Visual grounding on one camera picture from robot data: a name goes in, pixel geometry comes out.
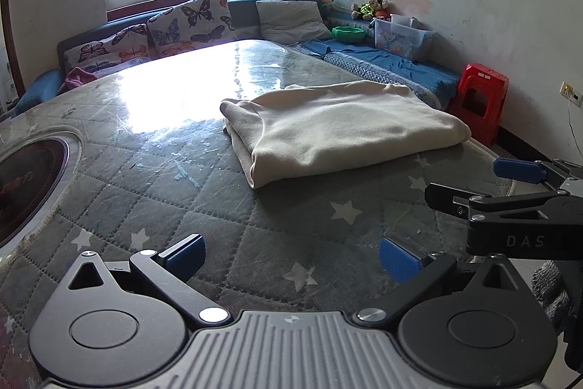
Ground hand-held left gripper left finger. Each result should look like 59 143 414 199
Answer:
67 234 231 324

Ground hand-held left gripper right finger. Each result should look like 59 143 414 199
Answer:
353 236 531 324

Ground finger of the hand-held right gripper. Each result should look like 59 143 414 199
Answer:
493 158 583 189
424 183 570 219

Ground cream sweatshirt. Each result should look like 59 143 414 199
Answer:
220 80 472 190

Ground person's right hand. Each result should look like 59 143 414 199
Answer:
532 260 578 324

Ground grey quilted star table cover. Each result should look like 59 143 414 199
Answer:
0 39 516 389

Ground red plastic stool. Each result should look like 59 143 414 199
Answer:
449 63 510 146

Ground blue sofa blanket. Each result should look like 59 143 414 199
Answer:
301 38 462 110

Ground clear plastic storage box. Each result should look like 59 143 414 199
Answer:
371 14 437 62

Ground round black cooktop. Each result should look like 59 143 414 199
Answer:
0 133 83 268

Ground green bowl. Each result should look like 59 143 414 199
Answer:
331 26 368 44

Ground brown teddy bear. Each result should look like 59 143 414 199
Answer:
365 0 392 22

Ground pink cloth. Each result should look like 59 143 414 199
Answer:
58 67 99 95

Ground long butterfly print cushion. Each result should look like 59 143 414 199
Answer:
64 24 154 73

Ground tall butterfly print cushion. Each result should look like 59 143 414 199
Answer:
146 0 238 57

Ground grey pillow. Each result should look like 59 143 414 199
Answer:
255 0 333 44

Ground blue sofa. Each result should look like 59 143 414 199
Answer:
13 0 462 117

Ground wall socket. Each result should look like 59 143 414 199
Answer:
561 81 583 108

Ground dark wooden door frame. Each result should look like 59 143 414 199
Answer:
0 0 26 107

